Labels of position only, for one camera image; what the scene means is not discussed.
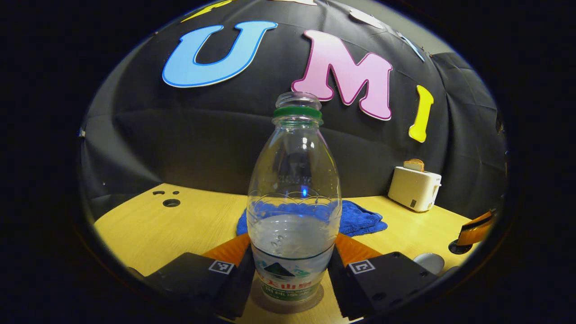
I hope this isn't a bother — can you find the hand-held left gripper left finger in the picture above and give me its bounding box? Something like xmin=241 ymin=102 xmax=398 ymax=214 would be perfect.
xmin=128 ymin=233 xmax=256 ymax=321

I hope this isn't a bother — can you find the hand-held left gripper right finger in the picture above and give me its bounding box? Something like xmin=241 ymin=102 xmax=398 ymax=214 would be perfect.
xmin=328 ymin=233 xmax=439 ymax=321

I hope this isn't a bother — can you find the white teacup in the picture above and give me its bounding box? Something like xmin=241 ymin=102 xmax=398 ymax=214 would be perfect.
xmin=413 ymin=252 xmax=446 ymax=276

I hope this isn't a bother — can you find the clear plastic water bottle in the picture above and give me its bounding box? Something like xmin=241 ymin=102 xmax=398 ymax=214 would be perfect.
xmin=246 ymin=92 xmax=342 ymax=303

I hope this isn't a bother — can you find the blue towel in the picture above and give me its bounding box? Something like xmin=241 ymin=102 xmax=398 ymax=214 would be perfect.
xmin=236 ymin=199 xmax=388 ymax=238

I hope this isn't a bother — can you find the white toaster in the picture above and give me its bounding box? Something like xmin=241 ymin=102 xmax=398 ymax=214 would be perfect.
xmin=388 ymin=166 xmax=442 ymax=212

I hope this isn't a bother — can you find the black backdrop cloth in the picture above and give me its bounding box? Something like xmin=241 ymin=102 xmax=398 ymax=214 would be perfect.
xmin=79 ymin=0 xmax=509 ymax=221

